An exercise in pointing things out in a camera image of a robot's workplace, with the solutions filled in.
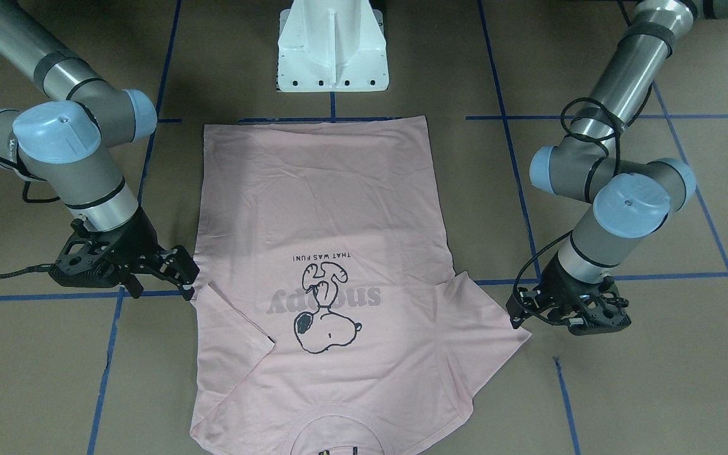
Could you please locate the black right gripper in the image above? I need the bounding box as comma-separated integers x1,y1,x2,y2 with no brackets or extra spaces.
48,207,200,299

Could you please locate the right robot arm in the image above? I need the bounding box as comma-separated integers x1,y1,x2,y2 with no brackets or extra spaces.
0,1,199,300

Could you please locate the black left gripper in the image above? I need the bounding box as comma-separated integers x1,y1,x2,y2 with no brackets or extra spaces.
506,257,631,335

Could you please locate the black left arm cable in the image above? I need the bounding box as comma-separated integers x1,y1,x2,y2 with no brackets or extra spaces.
513,81,655,298

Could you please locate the pink Snoopy t-shirt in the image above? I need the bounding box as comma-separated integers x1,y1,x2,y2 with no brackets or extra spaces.
190,116,530,454

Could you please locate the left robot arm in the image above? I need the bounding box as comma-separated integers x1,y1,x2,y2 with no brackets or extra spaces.
507,1,728,335

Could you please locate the white pedestal column with base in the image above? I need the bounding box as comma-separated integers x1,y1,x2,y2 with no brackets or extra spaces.
276,1,390,93

